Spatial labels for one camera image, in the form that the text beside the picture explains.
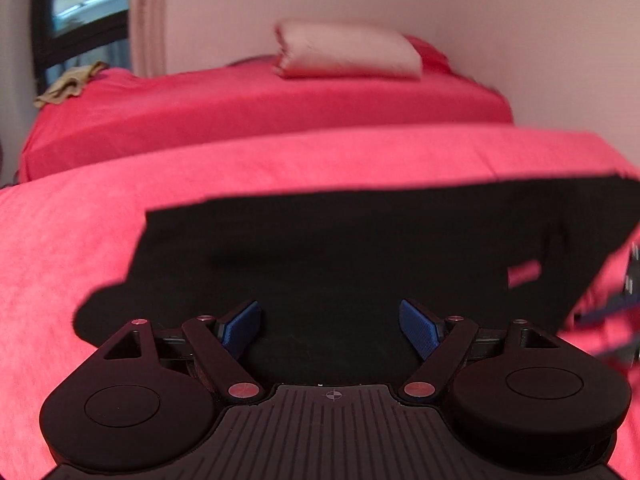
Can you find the black pants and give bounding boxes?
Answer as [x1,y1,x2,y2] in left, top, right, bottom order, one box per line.
[74,172,640,392]

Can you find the red pillow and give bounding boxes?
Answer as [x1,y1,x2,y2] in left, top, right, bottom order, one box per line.
[404,35,452,77]

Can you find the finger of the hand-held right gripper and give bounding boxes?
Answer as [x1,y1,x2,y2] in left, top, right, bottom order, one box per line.
[574,298,640,328]

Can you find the pink pillow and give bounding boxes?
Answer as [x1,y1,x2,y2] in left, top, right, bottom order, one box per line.
[273,20,424,80]

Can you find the pink curtain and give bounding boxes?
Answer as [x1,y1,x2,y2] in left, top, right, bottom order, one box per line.
[129,0,170,77]

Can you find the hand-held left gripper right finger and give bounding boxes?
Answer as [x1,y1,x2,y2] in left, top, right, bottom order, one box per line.
[398,298,562,405]

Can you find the red bed sheet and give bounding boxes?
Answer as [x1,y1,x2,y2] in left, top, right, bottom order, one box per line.
[19,55,515,182]

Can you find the yellowish crumpled cloth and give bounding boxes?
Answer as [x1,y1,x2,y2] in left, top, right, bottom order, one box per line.
[33,61,109,109]

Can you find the dark framed window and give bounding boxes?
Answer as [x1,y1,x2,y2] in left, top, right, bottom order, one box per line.
[31,0,134,83]

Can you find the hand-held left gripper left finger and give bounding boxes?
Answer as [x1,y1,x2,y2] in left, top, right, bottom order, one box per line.
[101,299,266,405]

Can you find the pink blanket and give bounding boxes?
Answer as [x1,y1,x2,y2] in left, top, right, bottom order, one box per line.
[0,127,640,480]

